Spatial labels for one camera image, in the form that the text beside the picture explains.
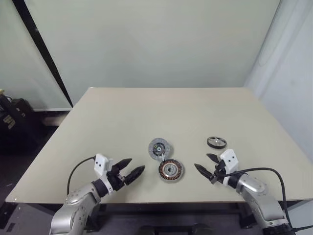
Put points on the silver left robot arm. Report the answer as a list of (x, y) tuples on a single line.
[(73, 210)]

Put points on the black diagonal wall strip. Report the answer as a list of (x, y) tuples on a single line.
[(46, 58)]

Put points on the motor stator with copper coils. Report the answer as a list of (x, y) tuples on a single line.
[(171, 171)]

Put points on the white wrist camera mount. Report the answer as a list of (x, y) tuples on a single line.
[(101, 165), (229, 159)]

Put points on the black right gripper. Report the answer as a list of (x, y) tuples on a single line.
[(217, 172)]

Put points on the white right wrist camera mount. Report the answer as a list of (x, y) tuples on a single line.
[(229, 159)]

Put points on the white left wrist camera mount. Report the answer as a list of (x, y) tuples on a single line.
[(101, 165)]

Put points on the grey round motor cover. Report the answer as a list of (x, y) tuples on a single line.
[(160, 148)]

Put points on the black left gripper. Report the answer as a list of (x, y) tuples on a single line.
[(117, 180)]

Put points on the black equipment case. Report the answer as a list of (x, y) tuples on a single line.
[(14, 122)]

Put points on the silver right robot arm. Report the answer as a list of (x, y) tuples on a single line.
[(259, 195)]

